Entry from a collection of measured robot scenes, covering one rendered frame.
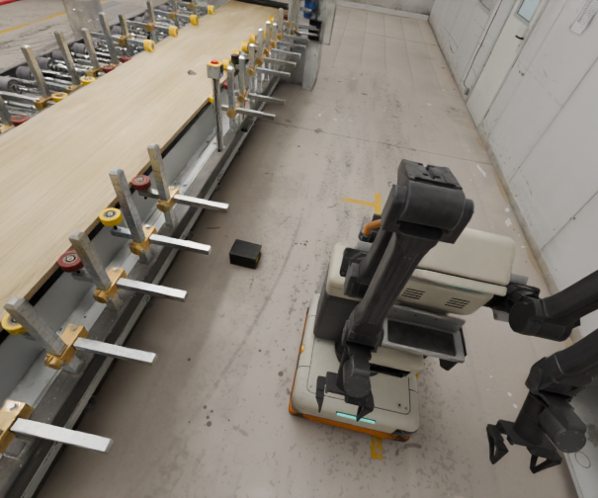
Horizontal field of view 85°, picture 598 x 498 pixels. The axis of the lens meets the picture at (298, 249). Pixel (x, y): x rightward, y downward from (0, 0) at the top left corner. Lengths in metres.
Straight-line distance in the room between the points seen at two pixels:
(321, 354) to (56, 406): 1.11
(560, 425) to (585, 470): 1.48
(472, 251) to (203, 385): 1.58
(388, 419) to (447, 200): 1.41
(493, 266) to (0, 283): 1.47
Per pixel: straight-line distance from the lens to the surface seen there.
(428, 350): 1.04
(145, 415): 2.02
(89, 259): 1.24
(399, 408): 1.79
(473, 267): 0.86
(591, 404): 2.61
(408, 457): 2.05
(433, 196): 0.47
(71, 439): 1.16
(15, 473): 1.35
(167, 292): 1.31
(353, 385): 0.74
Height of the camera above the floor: 1.87
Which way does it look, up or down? 47 degrees down
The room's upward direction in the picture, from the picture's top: 10 degrees clockwise
